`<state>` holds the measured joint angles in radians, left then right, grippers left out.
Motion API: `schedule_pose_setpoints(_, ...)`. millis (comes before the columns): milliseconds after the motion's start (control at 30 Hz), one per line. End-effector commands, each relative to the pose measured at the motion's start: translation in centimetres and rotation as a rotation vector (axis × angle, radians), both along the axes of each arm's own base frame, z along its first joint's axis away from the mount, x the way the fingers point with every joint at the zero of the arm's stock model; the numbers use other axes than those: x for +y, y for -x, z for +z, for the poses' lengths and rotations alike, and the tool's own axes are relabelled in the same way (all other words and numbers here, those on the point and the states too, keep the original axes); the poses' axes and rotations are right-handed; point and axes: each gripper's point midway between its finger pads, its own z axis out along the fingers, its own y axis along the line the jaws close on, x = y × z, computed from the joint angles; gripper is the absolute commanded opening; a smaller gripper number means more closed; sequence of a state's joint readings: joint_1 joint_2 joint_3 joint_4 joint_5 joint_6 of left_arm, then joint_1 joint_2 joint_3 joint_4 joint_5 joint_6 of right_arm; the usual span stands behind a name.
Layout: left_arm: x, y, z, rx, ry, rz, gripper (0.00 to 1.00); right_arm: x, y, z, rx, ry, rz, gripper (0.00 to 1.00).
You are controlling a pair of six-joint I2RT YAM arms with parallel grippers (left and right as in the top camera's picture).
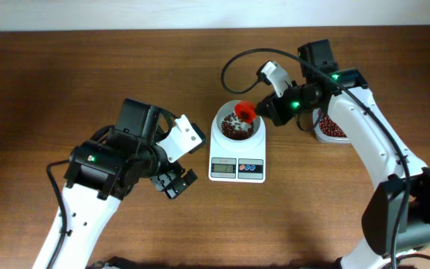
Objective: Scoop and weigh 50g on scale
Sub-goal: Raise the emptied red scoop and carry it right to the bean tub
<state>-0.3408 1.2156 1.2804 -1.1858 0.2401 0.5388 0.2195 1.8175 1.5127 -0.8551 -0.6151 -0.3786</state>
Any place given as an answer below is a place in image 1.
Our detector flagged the white round bowl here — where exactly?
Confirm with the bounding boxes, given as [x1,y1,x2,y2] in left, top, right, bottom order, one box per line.
[212,100,266,142]

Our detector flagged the orange measuring scoop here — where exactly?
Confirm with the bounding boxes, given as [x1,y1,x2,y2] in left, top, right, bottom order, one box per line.
[234,100,257,124]

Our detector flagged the red adzuki beans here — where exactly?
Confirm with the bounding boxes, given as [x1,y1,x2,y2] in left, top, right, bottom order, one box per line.
[220,111,348,141]

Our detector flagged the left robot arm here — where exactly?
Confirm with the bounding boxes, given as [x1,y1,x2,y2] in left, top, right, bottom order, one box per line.
[34,99,206,268]

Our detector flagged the clear plastic bean container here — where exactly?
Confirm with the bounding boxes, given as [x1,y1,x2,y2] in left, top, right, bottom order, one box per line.
[312,109,350,144]

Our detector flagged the white digital kitchen scale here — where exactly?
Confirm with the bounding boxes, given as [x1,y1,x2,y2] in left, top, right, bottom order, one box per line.
[208,114,267,183]

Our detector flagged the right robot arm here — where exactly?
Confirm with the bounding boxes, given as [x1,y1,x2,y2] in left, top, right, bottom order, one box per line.
[255,40,430,268]

